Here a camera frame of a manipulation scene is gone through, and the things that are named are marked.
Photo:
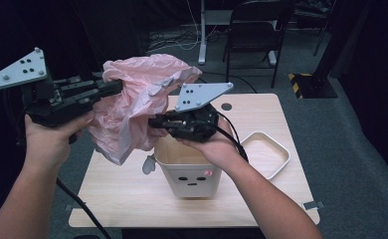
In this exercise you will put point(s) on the pink plastic trash bag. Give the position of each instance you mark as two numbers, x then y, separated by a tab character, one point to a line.
132	99

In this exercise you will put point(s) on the black table grommet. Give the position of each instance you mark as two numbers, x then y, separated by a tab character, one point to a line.
226	107

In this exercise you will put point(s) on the black stand with striped base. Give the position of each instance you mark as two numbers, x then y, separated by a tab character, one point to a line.
314	84

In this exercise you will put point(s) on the person's right hand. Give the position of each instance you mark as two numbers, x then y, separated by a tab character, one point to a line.
220	149

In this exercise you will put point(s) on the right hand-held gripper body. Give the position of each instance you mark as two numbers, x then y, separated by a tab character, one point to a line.
195	127

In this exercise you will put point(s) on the black curtain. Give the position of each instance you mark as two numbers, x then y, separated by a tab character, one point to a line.
3	33
377	83

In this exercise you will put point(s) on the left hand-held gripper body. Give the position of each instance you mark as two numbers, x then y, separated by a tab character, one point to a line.
42	106

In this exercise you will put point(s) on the white trash bin with face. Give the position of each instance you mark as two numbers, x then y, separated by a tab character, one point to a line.
192	169

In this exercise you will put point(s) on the person's left hand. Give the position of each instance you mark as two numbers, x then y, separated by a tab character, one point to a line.
49	142

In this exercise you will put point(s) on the black chair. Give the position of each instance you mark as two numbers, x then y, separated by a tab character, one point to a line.
253	35

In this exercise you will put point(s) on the white desk frame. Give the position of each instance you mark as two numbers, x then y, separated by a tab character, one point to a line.
202	40

